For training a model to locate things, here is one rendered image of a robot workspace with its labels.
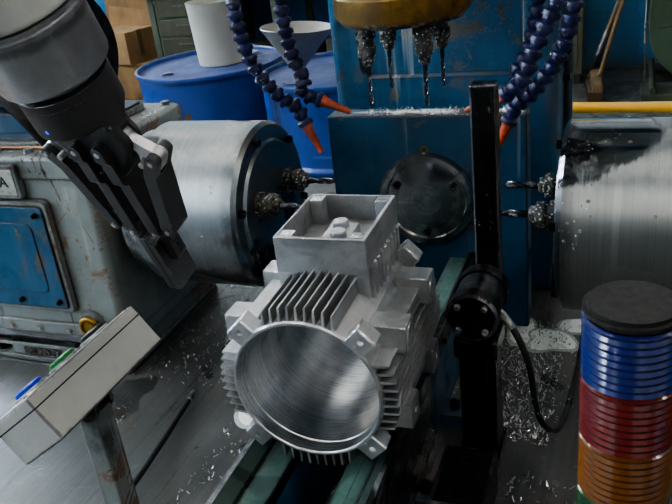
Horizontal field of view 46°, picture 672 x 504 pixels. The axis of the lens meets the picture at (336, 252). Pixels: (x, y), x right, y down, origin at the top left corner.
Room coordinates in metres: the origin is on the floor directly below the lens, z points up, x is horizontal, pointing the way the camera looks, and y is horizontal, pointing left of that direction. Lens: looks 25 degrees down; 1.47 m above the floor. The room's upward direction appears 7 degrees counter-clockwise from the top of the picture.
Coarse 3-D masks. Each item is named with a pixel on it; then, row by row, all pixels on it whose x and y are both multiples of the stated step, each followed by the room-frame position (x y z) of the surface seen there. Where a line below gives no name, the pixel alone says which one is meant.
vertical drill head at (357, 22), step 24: (336, 0) 1.04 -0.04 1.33; (360, 0) 1.00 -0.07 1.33; (384, 0) 0.98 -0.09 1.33; (408, 0) 0.97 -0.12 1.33; (432, 0) 0.98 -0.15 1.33; (456, 0) 0.99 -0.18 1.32; (360, 24) 1.00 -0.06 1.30; (384, 24) 0.98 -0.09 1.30; (408, 24) 0.98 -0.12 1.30; (432, 24) 0.99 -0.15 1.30; (360, 48) 1.02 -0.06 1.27; (384, 48) 1.12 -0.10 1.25; (432, 48) 1.00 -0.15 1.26
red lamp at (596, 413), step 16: (592, 400) 0.40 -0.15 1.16; (608, 400) 0.39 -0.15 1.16; (624, 400) 0.39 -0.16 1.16; (640, 400) 0.38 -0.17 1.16; (656, 400) 0.38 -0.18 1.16; (592, 416) 0.40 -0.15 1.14; (608, 416) 0.39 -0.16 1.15; (624, 416) 0.38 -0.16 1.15; (640, 416) 0.38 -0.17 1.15; (656, 416) 0.38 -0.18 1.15; (592, 432) 0.40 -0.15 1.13; (608, 432) 0.39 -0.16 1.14; (624, 432) 0.39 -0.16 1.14; (640, 432) 0.38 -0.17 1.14; (656, 432) 0.38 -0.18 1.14; (608, 448) 0.39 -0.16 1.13; (624, 448) 0.39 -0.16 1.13; (640, 448) 0.38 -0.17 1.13; (656, 448) 0.38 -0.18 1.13
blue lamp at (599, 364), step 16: (592, 336) 0.40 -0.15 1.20; (608, 336) 0.39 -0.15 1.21; (624, 336) 0.39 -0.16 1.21; (640, 336) 0.44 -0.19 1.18; (656, 336) 0.38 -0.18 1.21; (592, 352) 0.40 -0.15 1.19; (608, 352) 0.39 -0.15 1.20; (624, 352) 0.39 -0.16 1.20; (640, 352) 0.38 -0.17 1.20; (656, 352) 0.38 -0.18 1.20; (592, 368) 0.40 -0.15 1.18; (608, 368) 0.39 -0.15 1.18; (624, 368) 0.39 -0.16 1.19; (640, 368) 0.38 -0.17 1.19; (656, 368) 0.38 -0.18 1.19; (592, 384) 0.40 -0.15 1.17; (608, 384) 0.39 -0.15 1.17; (624, 384) 0.39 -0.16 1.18; (640, 384) 0.38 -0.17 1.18; (656, 384) 0.38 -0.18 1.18
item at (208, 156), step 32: (160, 128) 1.15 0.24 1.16; (192, 128) 1.13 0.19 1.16; (224, 128) 1.11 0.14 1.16; (256, 128) 1.10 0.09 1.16; (192, 160) 1.06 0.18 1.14; (224, 160) 1.05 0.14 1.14; (256, 160) 1.07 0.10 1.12; (288, 160) 1.17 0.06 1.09; (192, 192) 1.03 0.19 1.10; (224, 192) 1.01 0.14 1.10; (256, 192) 1.06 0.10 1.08; (288, 192) 1.15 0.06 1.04; (192, 224) 1.02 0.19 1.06; (224, 224) 1.00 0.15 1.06; (256, 224) 1.04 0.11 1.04; (192, 256) 1.03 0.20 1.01; (224, 256) 1.01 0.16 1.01; (256, 256) 1.03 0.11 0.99
